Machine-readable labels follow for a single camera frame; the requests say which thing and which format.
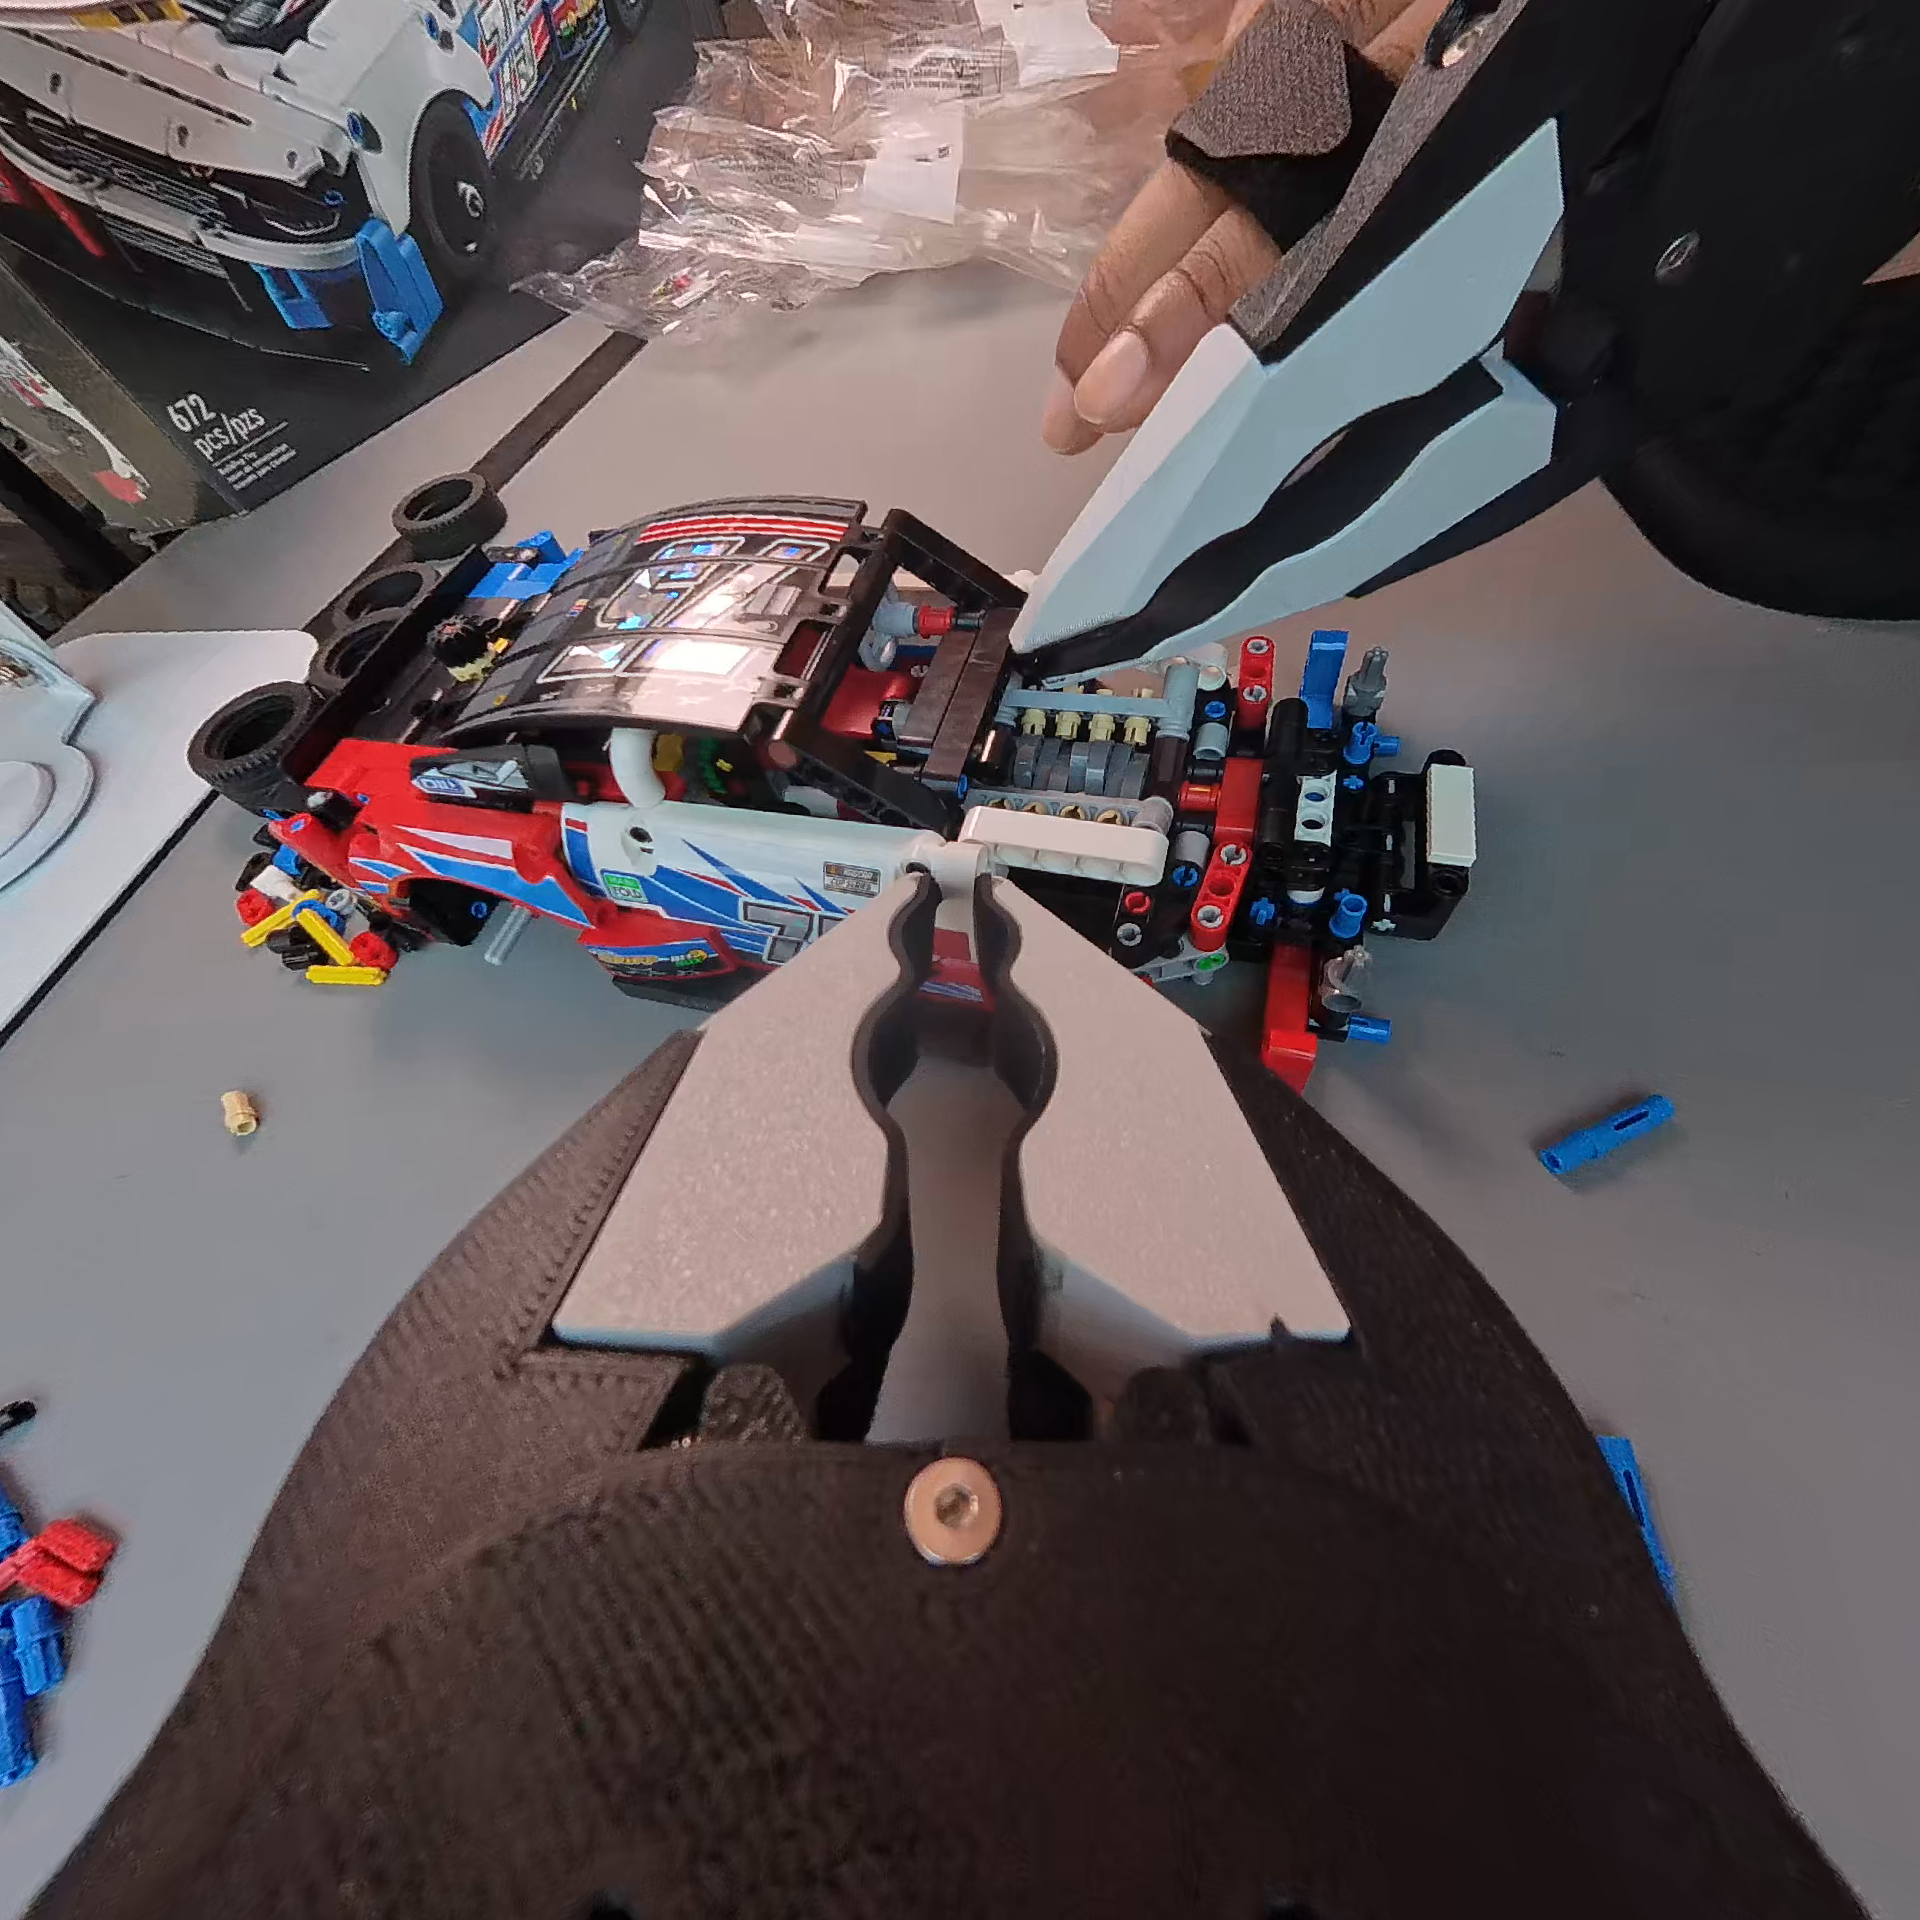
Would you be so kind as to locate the pile of blue red pins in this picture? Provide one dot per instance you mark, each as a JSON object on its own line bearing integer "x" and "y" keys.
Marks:
{"x": 44, "y": 1593}

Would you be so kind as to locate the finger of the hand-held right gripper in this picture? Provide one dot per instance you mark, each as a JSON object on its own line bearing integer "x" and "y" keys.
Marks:
{"x": 1349, "y": 332}
{"x": 1441, "y": 480}

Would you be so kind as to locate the white book stand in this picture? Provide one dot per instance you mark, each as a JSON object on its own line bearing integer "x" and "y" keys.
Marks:
{"x": 134, "y": 750}

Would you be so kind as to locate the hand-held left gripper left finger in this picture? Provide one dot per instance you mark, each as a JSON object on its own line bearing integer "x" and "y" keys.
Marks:
{"x": 720, "y": 1199}

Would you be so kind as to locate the clear plastic bag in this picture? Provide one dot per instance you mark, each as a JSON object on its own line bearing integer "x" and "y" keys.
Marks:
{"x": 823, "y": 226}
{"x": 900, "y": 78}

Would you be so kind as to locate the grey desk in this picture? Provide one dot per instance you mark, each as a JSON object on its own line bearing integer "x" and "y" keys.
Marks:
{"x": 1574, "y": 900}

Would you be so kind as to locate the small tan brick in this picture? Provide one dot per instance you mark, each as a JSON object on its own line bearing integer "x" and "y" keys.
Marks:
{"x": 238, "y": 1111}

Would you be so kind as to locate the toy car set box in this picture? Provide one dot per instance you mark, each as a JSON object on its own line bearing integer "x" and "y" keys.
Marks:
{"x": 150, "y": 226}

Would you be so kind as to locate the black chair armrest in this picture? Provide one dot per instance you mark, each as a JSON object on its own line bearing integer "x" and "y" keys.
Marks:
{"x": 1769, "y": 546}

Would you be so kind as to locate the toy brick race car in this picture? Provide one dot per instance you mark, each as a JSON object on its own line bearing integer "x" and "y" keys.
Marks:
{"x": 675, "y": 840}

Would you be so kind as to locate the person's right hand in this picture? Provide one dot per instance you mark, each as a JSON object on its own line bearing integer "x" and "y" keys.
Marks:
{"x": 1155, "y": 303}

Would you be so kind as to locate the long blue brick pin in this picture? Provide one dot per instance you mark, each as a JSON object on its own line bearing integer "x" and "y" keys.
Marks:
{"x": 1604, "y": 1136}

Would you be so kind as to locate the pile of small loose bricks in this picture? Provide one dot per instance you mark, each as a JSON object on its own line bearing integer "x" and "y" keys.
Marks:
{"x": 315, "y": 939}

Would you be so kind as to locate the black rubber toy tyre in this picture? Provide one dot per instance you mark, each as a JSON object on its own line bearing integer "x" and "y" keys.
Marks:
{"x": 217, "y": 760}
{"x": 338, "y": 669}
{"x": 429, "y": 517}
{"x": 360, "y": 600}

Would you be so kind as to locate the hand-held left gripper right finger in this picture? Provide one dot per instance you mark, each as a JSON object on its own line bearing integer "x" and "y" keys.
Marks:
{"x": 1185, "y": 1199}

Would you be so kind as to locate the blue brick connector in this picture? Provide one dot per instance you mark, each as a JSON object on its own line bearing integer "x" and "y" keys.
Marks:
{"x": 1633, "y": 1501}

